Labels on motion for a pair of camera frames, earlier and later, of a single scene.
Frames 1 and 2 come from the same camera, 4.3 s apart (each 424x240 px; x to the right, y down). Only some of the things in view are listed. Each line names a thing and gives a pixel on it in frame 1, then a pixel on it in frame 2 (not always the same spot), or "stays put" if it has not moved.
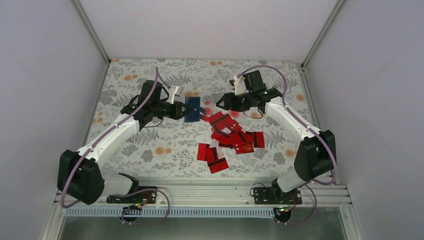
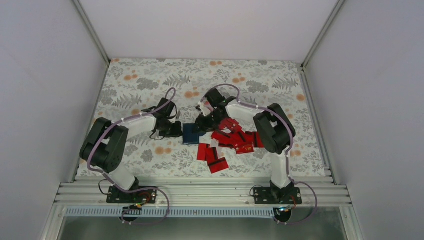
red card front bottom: x=221 y=164 stays put
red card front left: x=201 y=150 stays put
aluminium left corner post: x=78 y=7 stays put
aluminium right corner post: x=330 y=19 stays put
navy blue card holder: x=195 y=102 → x=190 y=137
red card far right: x=258 y=139 stays put
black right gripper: x=229 y=103 → x=204 y=125
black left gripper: x=177 y=114 → x=177 y=132
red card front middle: x=211 y=155 stays put
